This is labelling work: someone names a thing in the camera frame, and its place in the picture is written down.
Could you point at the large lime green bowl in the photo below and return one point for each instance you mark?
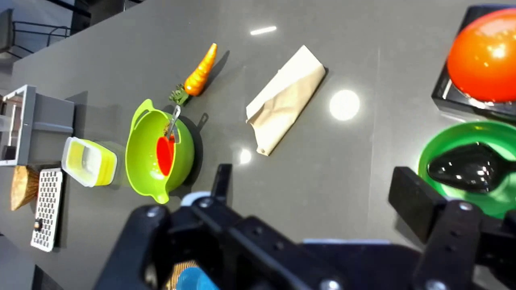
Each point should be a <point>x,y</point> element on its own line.
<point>141,162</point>

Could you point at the blue bowl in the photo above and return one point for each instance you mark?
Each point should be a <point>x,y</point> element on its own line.
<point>195,281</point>

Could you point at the red toy tomato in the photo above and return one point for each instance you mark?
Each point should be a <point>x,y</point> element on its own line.
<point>483,57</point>

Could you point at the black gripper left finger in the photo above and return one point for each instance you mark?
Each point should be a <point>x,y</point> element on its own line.
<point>145,242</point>

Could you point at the wicker basket bowl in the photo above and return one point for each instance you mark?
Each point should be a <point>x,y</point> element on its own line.
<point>175,276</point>

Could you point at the toy carrot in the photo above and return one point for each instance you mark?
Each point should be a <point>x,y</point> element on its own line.
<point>199,75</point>

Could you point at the orange measuring cup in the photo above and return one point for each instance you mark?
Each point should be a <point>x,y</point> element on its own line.
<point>164,155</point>

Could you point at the white perforated plate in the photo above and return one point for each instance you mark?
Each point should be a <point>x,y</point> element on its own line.
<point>46,210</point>

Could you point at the beige paper bag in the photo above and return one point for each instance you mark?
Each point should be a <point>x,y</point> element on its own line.
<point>282,102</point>

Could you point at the small green bowl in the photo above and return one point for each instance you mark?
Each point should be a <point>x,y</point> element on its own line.
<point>445,139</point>

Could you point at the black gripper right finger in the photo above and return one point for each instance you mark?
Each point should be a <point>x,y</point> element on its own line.
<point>419,204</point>

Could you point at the black spoon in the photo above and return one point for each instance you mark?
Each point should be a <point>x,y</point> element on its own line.
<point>467,167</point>

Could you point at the clear container yellow lid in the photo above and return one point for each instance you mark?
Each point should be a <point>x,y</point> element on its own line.
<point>88,162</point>

